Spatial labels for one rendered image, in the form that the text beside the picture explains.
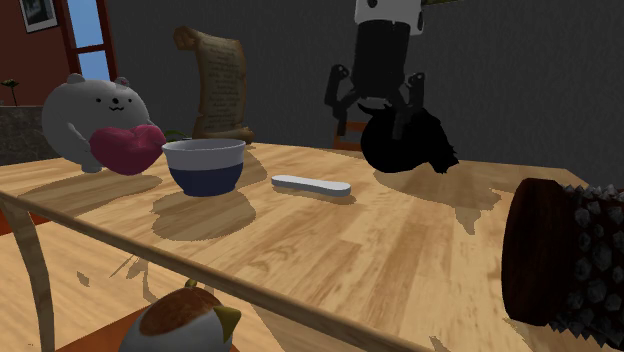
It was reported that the wooden table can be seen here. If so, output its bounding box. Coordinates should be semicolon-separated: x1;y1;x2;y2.
0;141;624;352

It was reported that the white and blue bowl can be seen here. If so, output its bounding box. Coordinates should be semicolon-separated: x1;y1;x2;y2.
161;137;248;199

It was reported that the small green plant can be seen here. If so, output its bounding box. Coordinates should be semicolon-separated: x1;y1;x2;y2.
0;77;21;107

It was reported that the red framed window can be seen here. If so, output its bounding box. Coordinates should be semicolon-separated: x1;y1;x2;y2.
52;0;119;83

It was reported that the brown spiked cylinder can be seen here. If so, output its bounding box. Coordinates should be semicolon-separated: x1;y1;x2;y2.
500;177;624;350

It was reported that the grey and brown bird figure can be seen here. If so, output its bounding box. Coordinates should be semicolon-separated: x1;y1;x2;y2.
118;278;243;352

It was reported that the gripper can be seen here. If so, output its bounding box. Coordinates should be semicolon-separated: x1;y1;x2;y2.
324;19;427;141

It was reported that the framed wall picture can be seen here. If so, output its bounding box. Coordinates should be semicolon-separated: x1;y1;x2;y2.
18;0;59;35

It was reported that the brown parchment scroll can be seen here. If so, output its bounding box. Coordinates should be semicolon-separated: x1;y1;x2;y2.
172;25;256;145

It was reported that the white bear plush red heart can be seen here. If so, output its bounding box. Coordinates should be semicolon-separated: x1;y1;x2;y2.
41;72;168;177

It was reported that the orange wooden chair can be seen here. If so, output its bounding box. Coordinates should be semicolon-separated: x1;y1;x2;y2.
332;104;368;153

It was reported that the black furry lump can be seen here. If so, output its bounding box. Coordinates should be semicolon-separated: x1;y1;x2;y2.
357;101;461;176

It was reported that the grey stone counter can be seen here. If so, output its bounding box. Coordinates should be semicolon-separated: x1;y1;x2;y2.
0;104;62;167

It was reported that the white flat oblong bar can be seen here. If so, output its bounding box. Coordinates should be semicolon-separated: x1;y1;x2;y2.
270;173;353;199

